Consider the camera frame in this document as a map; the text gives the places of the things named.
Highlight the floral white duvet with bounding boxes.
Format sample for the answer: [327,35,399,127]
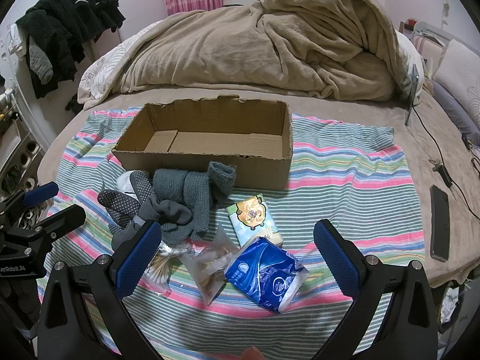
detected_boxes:
[77,20,163,111]

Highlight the dark grey dotted sock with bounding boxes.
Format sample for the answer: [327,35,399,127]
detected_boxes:
[112,193,193,250]

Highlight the clear snack bag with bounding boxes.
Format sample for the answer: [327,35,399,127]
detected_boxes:
[180,225,239,306]

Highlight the grey pillow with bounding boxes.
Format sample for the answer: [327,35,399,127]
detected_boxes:
[431,80,480,146]

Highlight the grey knitted cloth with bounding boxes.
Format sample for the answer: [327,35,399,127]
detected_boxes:
[153,161,236,246]

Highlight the cotton swab bag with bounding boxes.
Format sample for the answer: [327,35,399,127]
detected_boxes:
[142,241,192,295]

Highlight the white floral pillow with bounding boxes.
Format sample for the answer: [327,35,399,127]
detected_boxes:
[433,39,479,126]

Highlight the beige fleece blanket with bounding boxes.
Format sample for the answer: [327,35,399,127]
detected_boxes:
[100,0,411,103]

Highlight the blue tissue pack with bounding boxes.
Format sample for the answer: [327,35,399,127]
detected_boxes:
[224,236,309,314]

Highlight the open cardboard box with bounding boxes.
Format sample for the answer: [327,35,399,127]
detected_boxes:
[112,96,293,190]

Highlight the cartoon tissue pack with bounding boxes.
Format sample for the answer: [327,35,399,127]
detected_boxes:
[226,193,283,247]

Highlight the white sock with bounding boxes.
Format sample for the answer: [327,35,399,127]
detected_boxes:
[116,171,136,197]

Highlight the striped colourful cloth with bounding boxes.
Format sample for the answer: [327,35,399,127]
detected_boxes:
[38,108,425,359]

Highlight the black charging cable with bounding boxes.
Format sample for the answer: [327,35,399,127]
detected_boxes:
[411,104,480,222]

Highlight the grey tablet stand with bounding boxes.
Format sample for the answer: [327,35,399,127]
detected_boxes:
[403,64,419,126]

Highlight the black hanging clothes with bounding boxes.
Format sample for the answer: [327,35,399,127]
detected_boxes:
[16,0,125,99]

